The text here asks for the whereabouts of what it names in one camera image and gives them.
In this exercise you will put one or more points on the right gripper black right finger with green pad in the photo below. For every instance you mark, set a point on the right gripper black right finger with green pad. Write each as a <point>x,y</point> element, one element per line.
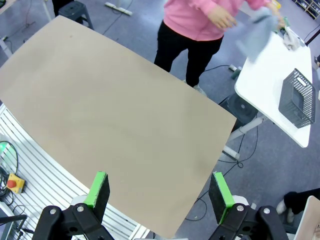
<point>221,195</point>

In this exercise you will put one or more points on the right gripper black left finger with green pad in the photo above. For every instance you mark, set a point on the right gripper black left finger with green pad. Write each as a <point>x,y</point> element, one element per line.
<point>96,192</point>

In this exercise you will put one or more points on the green towel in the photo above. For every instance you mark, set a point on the green towel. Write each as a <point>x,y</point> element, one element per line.
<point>285,22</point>

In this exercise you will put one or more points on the person's right forearm, pink sleeve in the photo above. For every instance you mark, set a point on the person's right forearm, pink sleeve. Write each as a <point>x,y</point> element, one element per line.
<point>202,5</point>

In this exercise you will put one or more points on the person's left forearm, pink sleeve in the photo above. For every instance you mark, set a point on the person's left forearm, pink sleeve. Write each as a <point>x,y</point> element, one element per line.
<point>257,3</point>

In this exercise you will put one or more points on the dark grey mesh basket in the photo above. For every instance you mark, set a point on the dark grey mesh basket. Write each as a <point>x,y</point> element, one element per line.
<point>297,100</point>

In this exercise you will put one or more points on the person's right hand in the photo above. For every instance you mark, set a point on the person's right hand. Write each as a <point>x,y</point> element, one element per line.
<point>221,17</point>

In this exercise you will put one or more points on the person's left hand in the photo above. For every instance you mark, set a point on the person's left hand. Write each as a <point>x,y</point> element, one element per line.
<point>275,10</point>

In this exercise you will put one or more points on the white slotted mounting plate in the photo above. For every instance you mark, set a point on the white slotted mounting plate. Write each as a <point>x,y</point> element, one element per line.
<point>45,175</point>

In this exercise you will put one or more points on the yellow emergency stop button box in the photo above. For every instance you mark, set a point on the yellow emergency stop button box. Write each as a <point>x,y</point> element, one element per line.
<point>17,183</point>

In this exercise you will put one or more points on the person in black trousers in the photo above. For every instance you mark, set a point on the person in black trousers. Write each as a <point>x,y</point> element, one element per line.
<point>302,200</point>

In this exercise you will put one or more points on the beige board with white edge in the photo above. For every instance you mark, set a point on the beige board with white edge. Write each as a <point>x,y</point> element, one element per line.
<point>311,220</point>

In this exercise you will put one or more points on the white table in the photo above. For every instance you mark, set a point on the white table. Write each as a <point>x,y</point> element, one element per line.
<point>262,80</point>

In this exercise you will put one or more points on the person in pink hoodie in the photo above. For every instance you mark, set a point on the person in pink hoodie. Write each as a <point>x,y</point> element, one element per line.
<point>190,25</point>

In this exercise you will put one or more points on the grey plastic step stool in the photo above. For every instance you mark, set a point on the grey plastic step stool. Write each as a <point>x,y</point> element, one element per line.
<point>75,10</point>

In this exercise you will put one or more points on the white power strip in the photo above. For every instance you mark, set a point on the white power strip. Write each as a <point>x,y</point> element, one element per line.
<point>117,8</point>

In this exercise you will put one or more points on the person in black clothes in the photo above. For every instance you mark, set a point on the person in black clothes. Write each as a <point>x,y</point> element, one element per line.
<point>61,5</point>

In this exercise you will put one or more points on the storage shelf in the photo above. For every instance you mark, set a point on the storage shelf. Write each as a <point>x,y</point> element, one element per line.
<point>308,7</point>

